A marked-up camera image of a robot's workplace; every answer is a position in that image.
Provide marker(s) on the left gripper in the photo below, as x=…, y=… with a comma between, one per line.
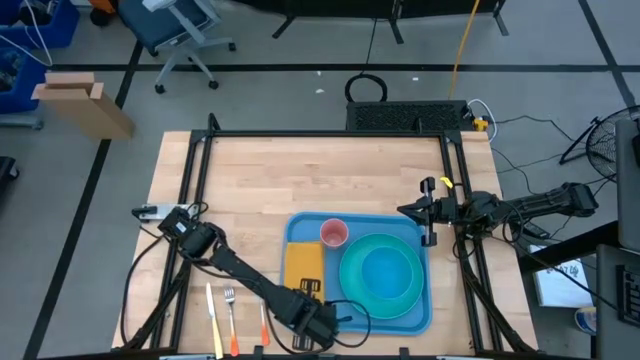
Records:
x=320, y=325

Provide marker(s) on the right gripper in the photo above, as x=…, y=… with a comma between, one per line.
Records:
x=442, y=210

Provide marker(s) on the teal plate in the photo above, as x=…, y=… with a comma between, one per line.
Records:
x=350, y=280

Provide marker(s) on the yellow cloth napkin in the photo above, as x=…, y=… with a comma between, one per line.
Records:
x=302, y=265

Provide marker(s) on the blue bowl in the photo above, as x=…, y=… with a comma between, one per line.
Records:
x=387, y=272

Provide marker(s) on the pink cup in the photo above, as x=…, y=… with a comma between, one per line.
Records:
x=334, y=232

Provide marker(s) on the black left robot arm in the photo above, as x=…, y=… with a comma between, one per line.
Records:
x=240, y=272

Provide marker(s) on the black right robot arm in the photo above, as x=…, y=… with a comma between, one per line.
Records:
x=545, y=202

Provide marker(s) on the blue plastic tray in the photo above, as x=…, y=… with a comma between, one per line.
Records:
x=305, y=230

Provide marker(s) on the yellow tag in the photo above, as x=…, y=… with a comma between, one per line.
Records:
x=446, y=182

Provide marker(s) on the black perforated box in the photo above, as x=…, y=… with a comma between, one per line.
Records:
x=400, y=116

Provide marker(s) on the yellow power plug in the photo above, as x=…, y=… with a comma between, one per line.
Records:
x=480, y=124

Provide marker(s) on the white paper box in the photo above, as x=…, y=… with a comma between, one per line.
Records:
x=560, y=280

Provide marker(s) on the black floor fan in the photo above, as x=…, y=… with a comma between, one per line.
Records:
x=605, y=145

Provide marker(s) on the grey monitor back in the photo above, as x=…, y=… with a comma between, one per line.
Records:
x=627, y=200

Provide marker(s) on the black partition screen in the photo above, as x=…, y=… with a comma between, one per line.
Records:
x=350, y=7

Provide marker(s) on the cardboard box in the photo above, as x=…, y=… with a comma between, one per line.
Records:
x=90, y=112

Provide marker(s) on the office chair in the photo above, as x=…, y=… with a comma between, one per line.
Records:
x=165, y=20

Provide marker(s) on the blue storage bin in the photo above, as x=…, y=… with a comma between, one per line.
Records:
x=55, y=27
x=20, y=80

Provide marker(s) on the black aluminium table frame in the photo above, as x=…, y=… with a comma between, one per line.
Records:
x=320, y=133

